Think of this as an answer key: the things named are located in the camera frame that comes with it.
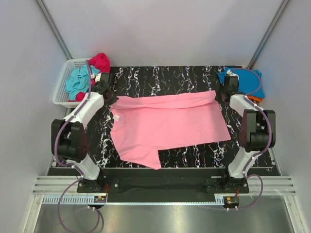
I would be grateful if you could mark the red t shirt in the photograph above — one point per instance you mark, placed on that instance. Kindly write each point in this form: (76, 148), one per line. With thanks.
(99, 63)

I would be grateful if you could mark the aluminium frame rail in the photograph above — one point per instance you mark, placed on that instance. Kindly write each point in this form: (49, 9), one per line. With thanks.
(272, 185)

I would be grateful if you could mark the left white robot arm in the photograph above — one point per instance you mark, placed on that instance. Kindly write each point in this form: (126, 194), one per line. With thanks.
(69, 141)

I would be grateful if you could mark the white slotted cable duct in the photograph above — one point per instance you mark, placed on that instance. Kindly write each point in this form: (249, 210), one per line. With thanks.
(94, 200)

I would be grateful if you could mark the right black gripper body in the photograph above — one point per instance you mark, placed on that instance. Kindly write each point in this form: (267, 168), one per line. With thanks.
(224, 96)

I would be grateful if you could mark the folded orange t shirt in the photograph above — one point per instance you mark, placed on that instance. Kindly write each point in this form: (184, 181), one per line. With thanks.
(255, 99)

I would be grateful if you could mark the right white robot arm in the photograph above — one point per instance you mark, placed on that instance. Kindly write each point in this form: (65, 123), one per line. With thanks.
(257, 133)

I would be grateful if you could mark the white plastic basket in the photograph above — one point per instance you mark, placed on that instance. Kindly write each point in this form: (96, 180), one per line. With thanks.
(61, 96)

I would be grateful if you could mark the light blue t shirt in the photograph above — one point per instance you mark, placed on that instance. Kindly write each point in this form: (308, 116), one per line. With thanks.
(77, 82)

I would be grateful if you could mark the pink t shirt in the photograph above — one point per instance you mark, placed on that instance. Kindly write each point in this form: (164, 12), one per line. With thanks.
(144, 126)

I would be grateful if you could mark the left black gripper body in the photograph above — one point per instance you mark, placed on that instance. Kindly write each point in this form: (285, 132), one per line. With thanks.
(111, 97)

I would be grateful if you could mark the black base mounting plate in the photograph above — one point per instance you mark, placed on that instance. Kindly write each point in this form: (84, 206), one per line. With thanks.
(212, 185)

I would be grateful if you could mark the folded teal t shirt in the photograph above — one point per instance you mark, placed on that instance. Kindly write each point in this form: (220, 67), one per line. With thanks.
(249, 80)

